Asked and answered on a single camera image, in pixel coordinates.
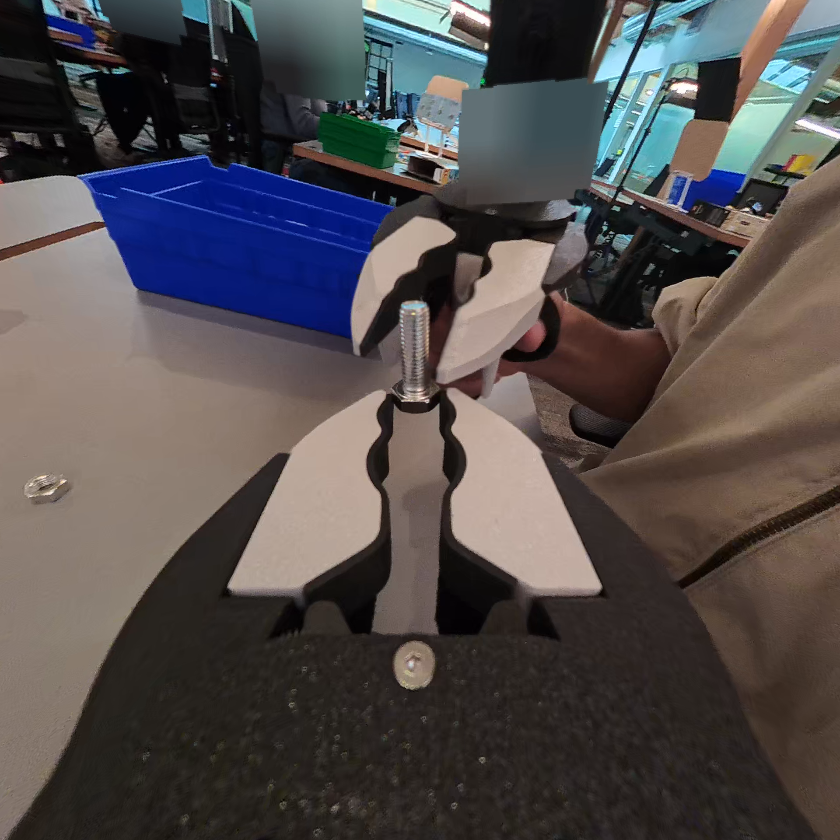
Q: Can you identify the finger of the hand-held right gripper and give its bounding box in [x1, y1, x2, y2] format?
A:
[433, 236, 560, 401]
[347, 213, 460, 360]

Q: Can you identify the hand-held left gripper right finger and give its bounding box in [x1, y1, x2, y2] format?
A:
[439, 386, 607, 619]

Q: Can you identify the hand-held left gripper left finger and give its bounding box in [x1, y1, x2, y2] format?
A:
[227, 390, 397, 619]

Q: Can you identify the steel hex bolt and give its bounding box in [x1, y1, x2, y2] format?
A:
[397, 301, 437, 403]

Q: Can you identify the steel hex nut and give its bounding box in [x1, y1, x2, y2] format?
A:
[23, 476, 75, 506]

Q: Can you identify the person's right hand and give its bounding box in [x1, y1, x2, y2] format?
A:
[497, 290, 569, 379]

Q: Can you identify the green crate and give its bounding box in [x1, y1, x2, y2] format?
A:
[319, 110, 402, 169]

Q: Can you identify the blue plastic bin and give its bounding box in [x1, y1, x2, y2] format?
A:
[80, 156, 397, 354]

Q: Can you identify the black office chair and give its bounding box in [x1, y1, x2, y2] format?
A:
[0, 14, 99, 184]

